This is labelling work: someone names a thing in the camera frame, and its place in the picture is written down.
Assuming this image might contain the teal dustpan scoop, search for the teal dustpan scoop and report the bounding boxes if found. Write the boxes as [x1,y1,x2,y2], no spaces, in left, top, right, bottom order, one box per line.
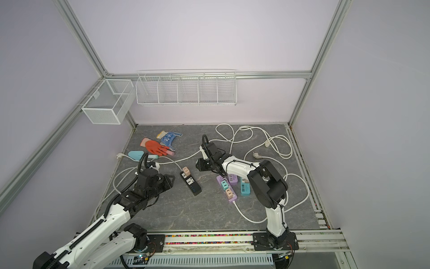
[128,151,159,161]

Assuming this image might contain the blue patterned glove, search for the blue patterned glove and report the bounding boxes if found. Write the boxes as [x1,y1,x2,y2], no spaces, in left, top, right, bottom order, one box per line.
[157,131,183,151]

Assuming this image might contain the purple power strip rear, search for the purple power strip rear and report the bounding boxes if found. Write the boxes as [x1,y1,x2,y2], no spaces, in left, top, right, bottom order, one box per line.
[227,174,239,186]

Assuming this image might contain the white cable of black strip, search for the white cable of black strip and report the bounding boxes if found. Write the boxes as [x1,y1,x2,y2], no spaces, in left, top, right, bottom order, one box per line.
[93,137,232,219]

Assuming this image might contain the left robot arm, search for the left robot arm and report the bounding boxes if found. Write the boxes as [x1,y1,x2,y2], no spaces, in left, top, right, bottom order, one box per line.
[33,167,175,269]

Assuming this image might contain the purple power strip front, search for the purple power strip front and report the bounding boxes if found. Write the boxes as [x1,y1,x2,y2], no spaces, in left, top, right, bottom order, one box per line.
[216,176,237,203]

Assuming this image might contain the pink charger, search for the pink charger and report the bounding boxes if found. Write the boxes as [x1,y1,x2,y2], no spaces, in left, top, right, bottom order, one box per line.
[225,188,235,200]

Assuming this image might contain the black power strip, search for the black power strip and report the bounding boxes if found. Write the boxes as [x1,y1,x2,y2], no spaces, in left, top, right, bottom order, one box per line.
[180,171,202,196]

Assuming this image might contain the teal charger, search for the teal charger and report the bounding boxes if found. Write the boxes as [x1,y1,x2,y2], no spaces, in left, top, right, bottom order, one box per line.
[221,180,230,191]

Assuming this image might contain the pink USB charger plug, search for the pink USB charger plug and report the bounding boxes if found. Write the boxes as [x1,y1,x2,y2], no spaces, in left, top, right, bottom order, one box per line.
[182,167,191,177]

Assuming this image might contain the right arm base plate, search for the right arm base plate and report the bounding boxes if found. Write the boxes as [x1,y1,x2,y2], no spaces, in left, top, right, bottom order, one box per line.
[252,230,299,251]

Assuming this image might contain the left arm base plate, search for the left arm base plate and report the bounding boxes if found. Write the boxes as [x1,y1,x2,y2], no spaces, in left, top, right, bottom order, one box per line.
[132,234,166,253]

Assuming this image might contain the white wire basket rack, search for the white wire basket rack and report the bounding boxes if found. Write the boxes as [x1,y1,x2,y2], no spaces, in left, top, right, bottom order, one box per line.
[135,69,237,106]

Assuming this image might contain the white tangled power cables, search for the white tangled power cables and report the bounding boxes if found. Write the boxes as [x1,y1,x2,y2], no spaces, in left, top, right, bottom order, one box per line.
[214,123,310,224]

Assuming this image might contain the purple power strip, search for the purple power strip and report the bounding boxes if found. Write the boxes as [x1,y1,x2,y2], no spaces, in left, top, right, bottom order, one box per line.
[216,176,237,203]
[227,174,239,186]

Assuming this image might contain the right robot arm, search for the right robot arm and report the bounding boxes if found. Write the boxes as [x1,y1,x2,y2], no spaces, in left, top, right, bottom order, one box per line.
[196,146,290,249]

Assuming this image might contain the white mesh box basket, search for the white mesh box basket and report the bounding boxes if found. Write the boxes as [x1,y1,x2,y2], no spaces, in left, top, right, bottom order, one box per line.
[82,79,135,125]

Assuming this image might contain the red rubber glove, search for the red rubber glove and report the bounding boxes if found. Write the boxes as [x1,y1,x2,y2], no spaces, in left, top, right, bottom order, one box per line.
[144,140,169,156]

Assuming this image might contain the pink glove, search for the pink glove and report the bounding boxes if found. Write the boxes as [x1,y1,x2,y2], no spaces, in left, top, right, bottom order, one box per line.
[141,138,175,156]

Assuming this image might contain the teal power strip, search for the teal power strip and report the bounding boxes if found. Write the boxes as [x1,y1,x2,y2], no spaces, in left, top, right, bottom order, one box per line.
[240,178,251,196]

